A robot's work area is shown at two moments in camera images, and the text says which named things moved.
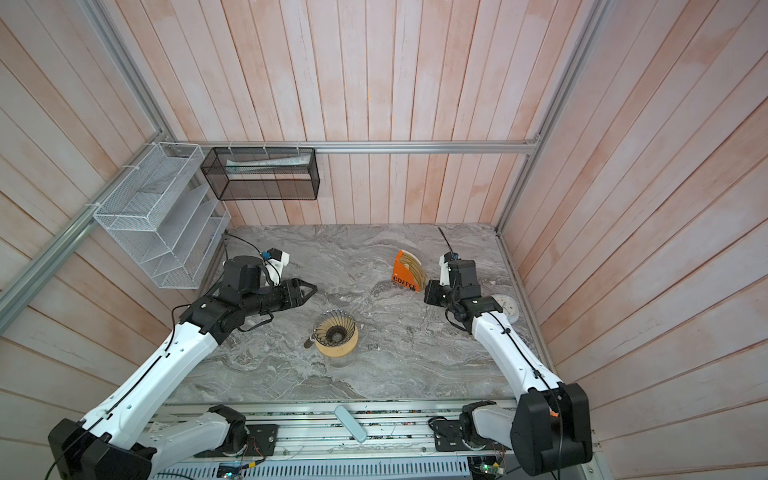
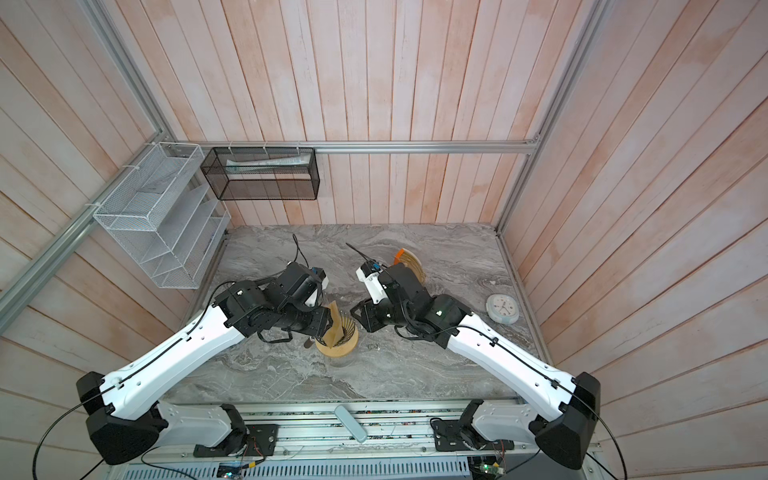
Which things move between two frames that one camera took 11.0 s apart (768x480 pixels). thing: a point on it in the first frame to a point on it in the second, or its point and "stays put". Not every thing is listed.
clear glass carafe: [345, 360] stays put
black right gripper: [432, 287] to [369, 320]
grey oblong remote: [351, 423] stays put
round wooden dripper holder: [340, 350] stays put
